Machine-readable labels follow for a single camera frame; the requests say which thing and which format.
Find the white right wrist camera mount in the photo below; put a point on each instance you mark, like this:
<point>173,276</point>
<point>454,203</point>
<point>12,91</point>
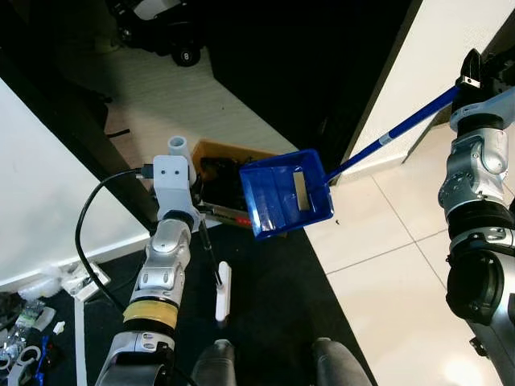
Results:
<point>487,108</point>

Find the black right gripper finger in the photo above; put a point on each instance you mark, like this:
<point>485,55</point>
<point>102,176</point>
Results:
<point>471,68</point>

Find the grey robot foot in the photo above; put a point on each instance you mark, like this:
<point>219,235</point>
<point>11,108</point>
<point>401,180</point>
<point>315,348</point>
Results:
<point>334,366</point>
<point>216,366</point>

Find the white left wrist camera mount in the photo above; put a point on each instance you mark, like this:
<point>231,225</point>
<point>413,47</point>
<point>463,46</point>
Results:
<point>170,181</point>

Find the brown cardboard box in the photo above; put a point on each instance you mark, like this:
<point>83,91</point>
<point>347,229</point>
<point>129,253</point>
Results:
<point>217,149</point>

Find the black cabinet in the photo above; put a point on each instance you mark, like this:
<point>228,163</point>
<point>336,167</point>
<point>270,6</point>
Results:
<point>306,72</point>

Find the clear plastic bottle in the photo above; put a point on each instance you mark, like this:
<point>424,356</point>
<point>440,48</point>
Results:
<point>22,330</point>

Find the black wheeled machine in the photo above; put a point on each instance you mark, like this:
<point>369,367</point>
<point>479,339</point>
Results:
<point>161,28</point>

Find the black floor mat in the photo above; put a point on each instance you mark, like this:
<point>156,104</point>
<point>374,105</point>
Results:
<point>265,322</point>

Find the black junk pile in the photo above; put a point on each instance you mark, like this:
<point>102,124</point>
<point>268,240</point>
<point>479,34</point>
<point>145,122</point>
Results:
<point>219,178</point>

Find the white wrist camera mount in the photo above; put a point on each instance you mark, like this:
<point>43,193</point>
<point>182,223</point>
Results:
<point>487,108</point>
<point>170,181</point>

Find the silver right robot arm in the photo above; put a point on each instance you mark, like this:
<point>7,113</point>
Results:
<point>475,185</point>

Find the grey right robot foot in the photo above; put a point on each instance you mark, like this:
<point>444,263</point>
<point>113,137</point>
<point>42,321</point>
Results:
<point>334,366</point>

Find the white broom with black stick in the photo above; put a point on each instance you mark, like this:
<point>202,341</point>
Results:
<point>224,293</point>

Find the black frame post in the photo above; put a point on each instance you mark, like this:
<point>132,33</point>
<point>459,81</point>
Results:
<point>80,145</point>

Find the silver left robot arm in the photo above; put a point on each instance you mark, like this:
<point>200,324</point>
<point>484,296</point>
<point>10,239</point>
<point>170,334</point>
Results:
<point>161,273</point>

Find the white plastic packet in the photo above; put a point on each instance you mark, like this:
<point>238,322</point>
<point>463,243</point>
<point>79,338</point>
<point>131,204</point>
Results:
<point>80,281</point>

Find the grey left robot foot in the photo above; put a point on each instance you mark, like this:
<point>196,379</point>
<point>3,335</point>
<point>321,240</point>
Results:
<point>216,366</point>

